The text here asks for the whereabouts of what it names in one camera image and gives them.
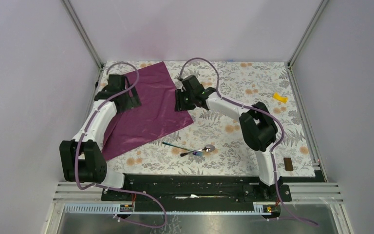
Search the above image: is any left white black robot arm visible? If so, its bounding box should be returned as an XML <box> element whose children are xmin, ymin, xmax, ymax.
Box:
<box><xmin>59</xmin><ymin>74</ymin><xmax>141</xmax><ymax>200</ymax></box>

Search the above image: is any left aluminium frame post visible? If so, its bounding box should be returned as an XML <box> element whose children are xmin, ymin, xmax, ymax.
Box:
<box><xmin>61</xmin><ymin>0</ymin><xmax>104</xmax><ymax>69</ymax></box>

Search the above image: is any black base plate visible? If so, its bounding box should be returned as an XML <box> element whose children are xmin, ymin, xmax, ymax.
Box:
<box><xmin>101</xmin><ymin>174</ymin><xmax>292</xmax><ymax>205</ymax></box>

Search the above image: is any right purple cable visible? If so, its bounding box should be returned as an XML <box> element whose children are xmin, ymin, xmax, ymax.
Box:
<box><xmin>178</xmin><ymin>57</ymin><xmax>318</xmax><ymax>227</ymax></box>

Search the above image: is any iridescent spoon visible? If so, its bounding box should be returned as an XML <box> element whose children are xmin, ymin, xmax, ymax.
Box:
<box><xmin>180</xmin><ymin>144</ymin><xmax>216</xmax><ymax>157</ymax></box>

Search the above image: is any slotted cable duct rail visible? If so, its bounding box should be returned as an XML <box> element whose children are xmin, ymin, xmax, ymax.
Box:
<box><xmin>64</xmin><ymin>201</ymin><xmax>281</xmax><ymax>215</ymax></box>

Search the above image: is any right aluminium frame post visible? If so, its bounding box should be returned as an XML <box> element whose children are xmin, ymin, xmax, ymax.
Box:
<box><xmin>287</xmin><ymin>0</ymin><xmax>331</xmax><ymax>67</ymax></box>

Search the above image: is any purple cloth napkin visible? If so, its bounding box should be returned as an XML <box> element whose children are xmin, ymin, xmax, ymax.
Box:
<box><xmin>102</xmin><ymin>62</ymin><xmax>193</xmax><ymax>160</ymax></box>

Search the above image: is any aluminium frame post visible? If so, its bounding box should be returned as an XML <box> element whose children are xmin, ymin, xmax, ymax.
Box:
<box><xmin>287</xmin><ymin>0</ymin><xmax>331</xmax><ymax>67</ymax></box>
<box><xmin>61</xmin><ymin>0</ymin><xmax>104</xmax><ymax>69</ymax></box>

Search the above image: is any iridescent fork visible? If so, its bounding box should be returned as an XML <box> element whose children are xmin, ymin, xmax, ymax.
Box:
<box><xmin>162</xmin><ymin>142</ymin><xmax>204</xmax><ymax>157</ymax></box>

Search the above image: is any floral patterned tablecloth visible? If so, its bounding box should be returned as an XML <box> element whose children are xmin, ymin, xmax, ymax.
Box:
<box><xmin>101</xmin><ymin>60</ymin><xmax>315</xmax><ymax>177</ymax></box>

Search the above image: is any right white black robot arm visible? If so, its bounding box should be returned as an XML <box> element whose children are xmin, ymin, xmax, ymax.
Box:
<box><xmin>175</xmin><ymin>75</ymin><xmax>280</xmax><ymax>201</ymax></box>

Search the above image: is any dark brown block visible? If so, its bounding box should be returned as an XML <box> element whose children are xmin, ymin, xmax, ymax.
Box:
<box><xmin>283</xmin><ymin>157</ymin><xmax>294</xmax><ymax>172</ymax></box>

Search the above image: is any yellow plastic piece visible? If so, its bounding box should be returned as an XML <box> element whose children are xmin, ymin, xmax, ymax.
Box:
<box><xmin>272</xmin><ymin>93</ymin><xmax>289</xmax><ymax>104</ymax></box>

